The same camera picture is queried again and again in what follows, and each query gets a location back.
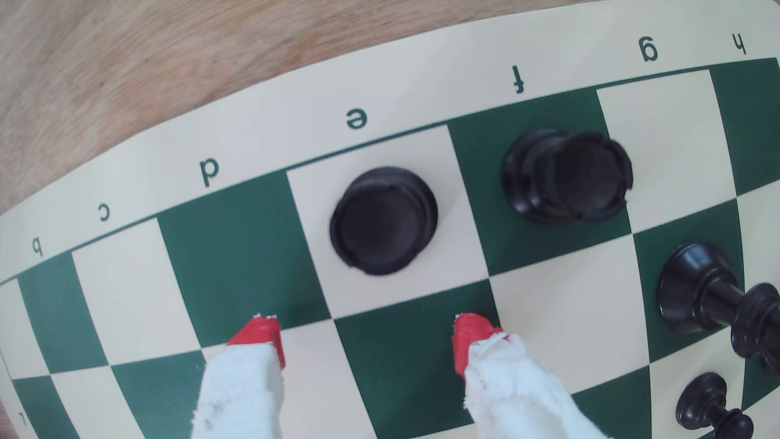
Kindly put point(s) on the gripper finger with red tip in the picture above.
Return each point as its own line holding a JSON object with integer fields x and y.
{"x": 244, "y": 390}
{"x": 518, "y": 390}

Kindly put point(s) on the black rook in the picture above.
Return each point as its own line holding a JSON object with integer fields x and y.
{"x": 384, "y": 222}
{"x": 567, "y": 177}

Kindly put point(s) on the tall black chess piece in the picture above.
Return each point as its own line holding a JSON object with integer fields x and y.
{"x": 701, "y": 292}

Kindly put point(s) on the green cream chess mat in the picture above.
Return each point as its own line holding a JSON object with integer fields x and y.
{"x": 426, "y": 97}

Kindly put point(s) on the black pawn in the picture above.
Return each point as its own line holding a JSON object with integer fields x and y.
{"x": 707, "y": 402}

